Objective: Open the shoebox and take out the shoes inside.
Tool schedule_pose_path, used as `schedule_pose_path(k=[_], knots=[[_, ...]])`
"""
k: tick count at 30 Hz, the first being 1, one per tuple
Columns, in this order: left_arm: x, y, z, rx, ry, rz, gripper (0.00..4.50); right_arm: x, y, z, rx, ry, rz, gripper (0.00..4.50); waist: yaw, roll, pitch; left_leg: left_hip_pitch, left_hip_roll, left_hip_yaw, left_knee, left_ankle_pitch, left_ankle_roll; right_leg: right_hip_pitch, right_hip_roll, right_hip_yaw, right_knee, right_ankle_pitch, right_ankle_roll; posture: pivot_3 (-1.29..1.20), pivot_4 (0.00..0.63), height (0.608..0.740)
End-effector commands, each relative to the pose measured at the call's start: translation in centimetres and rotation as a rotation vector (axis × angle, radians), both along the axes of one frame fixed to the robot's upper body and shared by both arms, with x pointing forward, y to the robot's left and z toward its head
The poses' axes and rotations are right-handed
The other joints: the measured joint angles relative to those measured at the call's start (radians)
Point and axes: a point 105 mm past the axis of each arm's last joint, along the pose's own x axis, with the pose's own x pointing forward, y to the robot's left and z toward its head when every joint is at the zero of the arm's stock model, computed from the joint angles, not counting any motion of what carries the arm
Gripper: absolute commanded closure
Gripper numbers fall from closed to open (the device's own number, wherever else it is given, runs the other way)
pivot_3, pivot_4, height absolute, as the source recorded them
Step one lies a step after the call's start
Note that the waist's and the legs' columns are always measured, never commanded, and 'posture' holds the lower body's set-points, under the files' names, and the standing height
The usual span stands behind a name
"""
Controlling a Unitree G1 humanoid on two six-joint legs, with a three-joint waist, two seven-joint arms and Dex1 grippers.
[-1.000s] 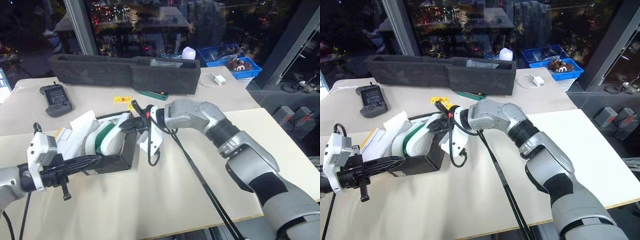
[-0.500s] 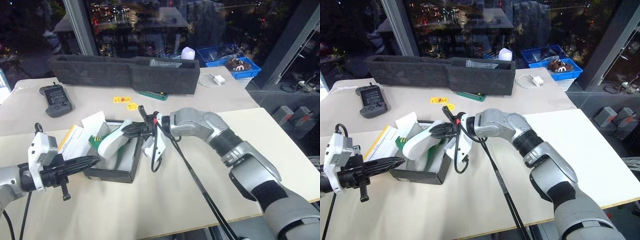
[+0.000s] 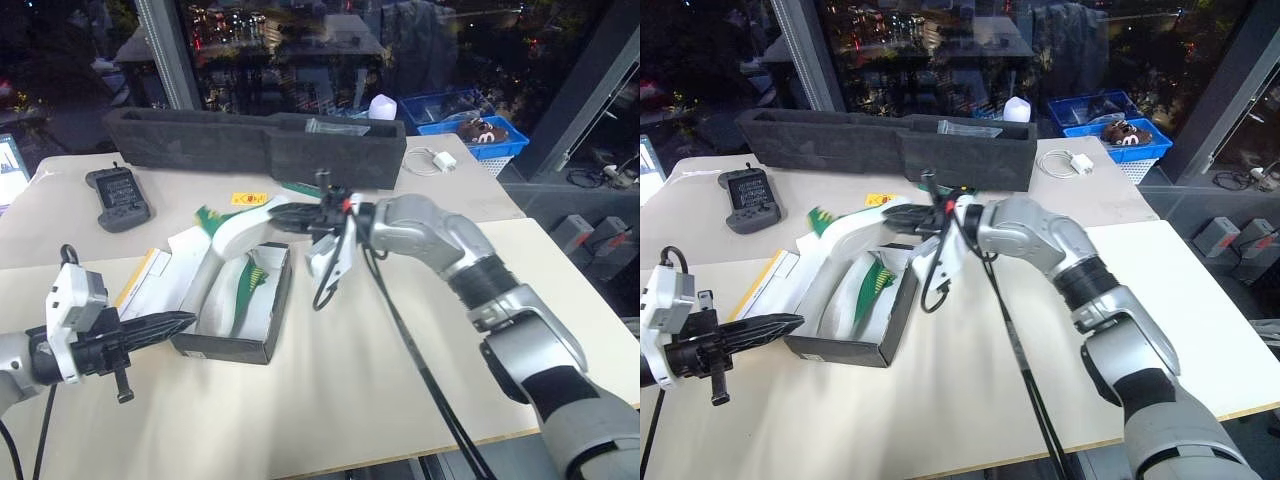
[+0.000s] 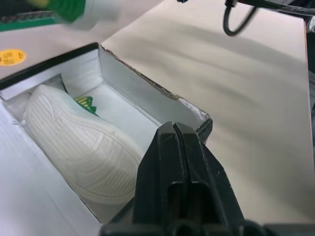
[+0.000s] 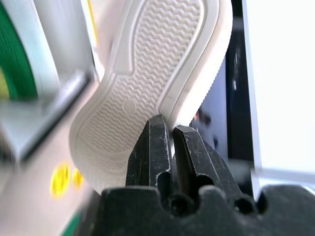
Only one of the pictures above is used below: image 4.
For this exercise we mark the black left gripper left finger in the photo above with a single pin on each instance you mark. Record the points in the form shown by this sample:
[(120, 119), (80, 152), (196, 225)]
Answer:
[(157, 172)]

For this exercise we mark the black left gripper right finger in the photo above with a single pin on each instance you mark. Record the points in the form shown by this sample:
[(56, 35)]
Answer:
[(209, 177)]

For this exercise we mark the white shoe with green trim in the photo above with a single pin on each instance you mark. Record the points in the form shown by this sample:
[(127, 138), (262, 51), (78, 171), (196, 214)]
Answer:
[(81, 147), (83, 12)]

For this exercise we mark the white shoe box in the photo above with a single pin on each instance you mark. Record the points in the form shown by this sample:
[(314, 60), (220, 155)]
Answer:
[(137, 98)]

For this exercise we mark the yellow round sticker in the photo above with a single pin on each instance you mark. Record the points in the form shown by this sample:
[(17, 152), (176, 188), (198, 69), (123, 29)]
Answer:
[(11, 56)]

